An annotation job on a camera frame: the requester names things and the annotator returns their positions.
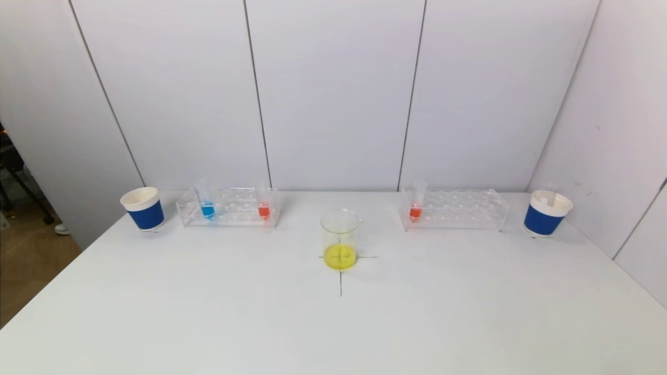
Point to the person in grey trousers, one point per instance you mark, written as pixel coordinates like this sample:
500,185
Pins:
62,229

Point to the test tube with yellow pigment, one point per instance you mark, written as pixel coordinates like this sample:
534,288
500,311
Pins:
547,198

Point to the clear acrylic test tube rack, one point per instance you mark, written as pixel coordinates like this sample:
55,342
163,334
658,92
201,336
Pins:
234,214
458,213

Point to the clear glass beaker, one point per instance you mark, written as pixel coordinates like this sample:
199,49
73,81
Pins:
341,256

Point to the test tube with blue pigment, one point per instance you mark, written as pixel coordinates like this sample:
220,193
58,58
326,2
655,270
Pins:
207,210

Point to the test tube with red pigment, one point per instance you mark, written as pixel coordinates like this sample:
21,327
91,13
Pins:
415,212
263,210

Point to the blue and white paper cup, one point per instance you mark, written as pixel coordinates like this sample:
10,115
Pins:
146,214
542,221

